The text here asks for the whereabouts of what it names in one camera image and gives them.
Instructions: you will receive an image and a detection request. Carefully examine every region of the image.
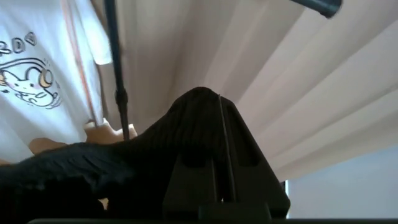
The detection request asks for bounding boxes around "black garment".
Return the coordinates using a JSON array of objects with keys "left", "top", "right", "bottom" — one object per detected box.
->
[{"left": 0, "top": 86, "right": 225, "bottom": 219}]

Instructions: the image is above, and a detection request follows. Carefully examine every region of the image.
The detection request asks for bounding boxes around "black clothes rack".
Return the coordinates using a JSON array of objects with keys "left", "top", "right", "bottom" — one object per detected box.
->
[{"left": 103, "top": 0, "right": 343, "bottom": 141}]

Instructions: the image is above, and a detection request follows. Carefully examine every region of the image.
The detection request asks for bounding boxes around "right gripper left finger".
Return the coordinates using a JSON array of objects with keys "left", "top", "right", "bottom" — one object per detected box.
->
[{"left": 162, "top": 154, "right": 224, "bottom": 219}]

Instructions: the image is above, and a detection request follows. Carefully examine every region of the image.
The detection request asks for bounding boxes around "white garment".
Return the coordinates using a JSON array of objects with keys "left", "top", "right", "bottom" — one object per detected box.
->
[{"left": 0, "top": 0, "right": 113, "bottom": 164}]

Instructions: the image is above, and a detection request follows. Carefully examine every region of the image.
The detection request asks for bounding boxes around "pink clothes hanger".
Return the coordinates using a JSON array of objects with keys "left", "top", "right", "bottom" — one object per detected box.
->
[{"left": 61, "top": 0, "right": 98, "bottom": 127}]

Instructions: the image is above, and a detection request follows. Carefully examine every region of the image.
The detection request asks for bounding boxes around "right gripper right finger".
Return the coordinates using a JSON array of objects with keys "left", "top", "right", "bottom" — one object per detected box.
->
[{"left": 217, "top": 95, "right": 292, "bottom": 219}]

